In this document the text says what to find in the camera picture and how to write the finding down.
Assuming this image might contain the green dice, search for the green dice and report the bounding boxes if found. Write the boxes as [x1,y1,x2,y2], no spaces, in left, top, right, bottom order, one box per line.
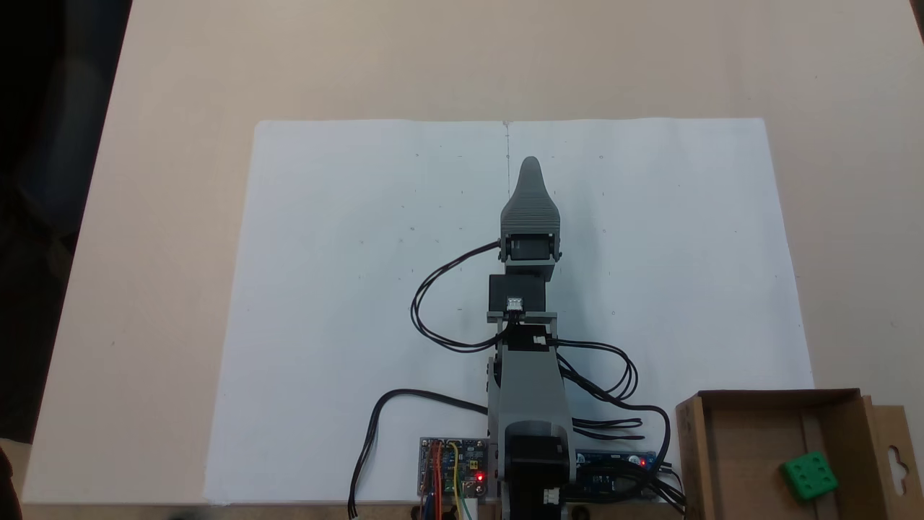
[780,451,840,503]

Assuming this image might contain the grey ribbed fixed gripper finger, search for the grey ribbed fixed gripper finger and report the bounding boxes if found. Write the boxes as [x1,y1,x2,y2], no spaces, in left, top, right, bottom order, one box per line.
[500,156,563,237]

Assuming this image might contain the orange wire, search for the orange wire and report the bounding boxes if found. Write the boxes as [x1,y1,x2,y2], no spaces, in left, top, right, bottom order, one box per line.
[427,441,443,520]

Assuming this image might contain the blue circuit board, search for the blue circuit board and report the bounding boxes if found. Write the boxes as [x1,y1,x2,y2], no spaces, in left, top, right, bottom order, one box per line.
[574,449,660,500]

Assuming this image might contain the brown cardboard box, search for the brown cardboard box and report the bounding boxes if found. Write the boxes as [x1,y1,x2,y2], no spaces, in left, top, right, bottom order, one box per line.
[675,389,924,520]

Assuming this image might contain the white paper sheet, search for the white paper sheet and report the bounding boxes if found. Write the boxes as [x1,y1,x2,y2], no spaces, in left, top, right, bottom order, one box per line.
[204,118,815,505]

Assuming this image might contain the yellow wire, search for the yellow wire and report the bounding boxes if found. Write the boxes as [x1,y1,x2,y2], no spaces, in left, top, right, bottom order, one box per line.
[448,442,465,520]

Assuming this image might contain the long black power cable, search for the long black power cable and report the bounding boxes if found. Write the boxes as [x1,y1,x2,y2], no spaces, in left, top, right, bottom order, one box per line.
[348,389,490,519]

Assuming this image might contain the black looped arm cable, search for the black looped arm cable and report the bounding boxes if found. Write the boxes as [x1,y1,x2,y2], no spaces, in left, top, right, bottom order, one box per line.
[552,339,640,400]

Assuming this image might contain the black cable to blue board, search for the black cable to blue board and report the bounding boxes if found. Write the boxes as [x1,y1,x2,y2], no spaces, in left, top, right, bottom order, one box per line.
[557,354,687,520]

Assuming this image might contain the black looped gripper cable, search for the black looped gripper cable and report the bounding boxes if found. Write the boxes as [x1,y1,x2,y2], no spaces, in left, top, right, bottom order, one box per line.
[409,241,507,354]

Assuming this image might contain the circuit board with coloured wires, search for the circuit board with coloured wires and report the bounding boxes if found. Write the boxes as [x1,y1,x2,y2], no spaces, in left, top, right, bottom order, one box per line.
[418,436,492,501]

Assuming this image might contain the short black cable bunch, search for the short black cable bunch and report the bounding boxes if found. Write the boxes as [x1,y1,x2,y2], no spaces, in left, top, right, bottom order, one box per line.
[570,417,647,442]

